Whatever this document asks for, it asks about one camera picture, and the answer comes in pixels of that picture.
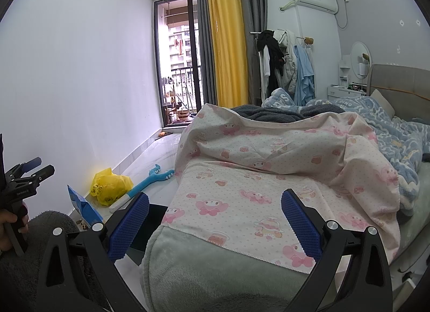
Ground white puffer coat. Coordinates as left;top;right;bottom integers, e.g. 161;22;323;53
273;29;298;92

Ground grey curtain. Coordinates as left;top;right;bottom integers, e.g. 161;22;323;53
238;0;268;106
196;0;219;107

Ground yellow plastic bag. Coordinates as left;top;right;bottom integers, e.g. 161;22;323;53
89;168;134;207

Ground white desktop organizer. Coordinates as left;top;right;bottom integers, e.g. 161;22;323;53
339;60;352;86

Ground blue patterned blanket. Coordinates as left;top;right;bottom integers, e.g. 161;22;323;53
262;88;430;217

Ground yellow curtain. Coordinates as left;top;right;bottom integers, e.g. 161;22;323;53
206;0;249;107

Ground pale green fleece blanket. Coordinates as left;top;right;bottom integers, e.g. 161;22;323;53
143;213;430;312

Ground white dresser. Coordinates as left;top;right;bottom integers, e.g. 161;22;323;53
327;82;368;99

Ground dark grey blanket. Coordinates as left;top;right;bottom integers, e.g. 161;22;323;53
230;104;345;123

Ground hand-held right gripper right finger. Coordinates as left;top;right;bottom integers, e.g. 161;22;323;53
280;188;393;312

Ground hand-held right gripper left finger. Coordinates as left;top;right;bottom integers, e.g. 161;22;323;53
35;192;150;312

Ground grey hanging garment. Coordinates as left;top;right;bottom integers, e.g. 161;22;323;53
253;41;266;101

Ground grey pillow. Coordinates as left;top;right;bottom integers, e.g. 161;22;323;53
370;89;395;118

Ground white hanging shirt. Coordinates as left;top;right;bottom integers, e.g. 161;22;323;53
263;45;271;96

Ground light blue hanging garment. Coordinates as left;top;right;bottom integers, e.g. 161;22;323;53
293;43;316;106

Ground dark teal trash bin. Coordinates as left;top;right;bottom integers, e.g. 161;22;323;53
126;202;169;266

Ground blue printed bag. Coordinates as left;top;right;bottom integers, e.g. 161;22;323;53
67;184;101;230

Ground round white mirror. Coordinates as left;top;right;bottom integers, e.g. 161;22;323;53
350;41;372;81

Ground balcony glass door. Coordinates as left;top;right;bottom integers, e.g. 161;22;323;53
153;0;204;128

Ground grey bed headboard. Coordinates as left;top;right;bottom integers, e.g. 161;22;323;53
368;63;430;121

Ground black hanging jacket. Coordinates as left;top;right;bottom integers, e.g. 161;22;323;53
257;30;286;92

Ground person's left hand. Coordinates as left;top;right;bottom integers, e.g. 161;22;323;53
0;209;19;253

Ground pink printed blanket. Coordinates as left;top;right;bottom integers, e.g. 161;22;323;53
161;102;402;269

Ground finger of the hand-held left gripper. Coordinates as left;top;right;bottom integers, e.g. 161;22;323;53
7;164;56;190
6;157;42;178

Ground person's grey fleece robe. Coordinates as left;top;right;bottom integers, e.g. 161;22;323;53
0;210;108;312

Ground black power cable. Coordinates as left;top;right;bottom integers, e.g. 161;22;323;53
335;0;350;30

